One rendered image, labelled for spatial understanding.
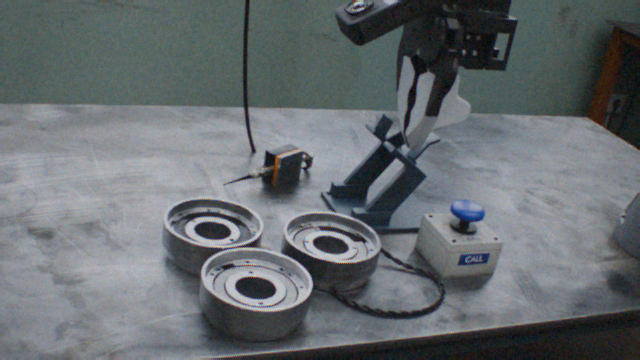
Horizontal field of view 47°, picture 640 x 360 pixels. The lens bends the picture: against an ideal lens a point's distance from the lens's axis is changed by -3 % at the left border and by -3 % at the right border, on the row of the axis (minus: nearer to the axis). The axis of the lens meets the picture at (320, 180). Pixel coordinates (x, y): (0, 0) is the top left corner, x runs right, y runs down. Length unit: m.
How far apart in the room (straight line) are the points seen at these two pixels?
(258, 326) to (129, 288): 0.14
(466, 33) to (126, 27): 1.71
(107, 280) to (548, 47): 2.42
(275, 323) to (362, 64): 1.97
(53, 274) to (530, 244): 0.58
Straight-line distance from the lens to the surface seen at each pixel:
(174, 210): 0.82
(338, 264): 0.77
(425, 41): 0.73
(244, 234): 0.81
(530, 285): 0.90
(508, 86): 2.94
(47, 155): 1.02
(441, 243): 0.85
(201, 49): 2.41
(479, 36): 0.74
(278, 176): 0.98
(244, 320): 0.68
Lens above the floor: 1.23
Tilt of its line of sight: 25 degrees down
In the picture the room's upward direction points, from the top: 10 degrees clockwise
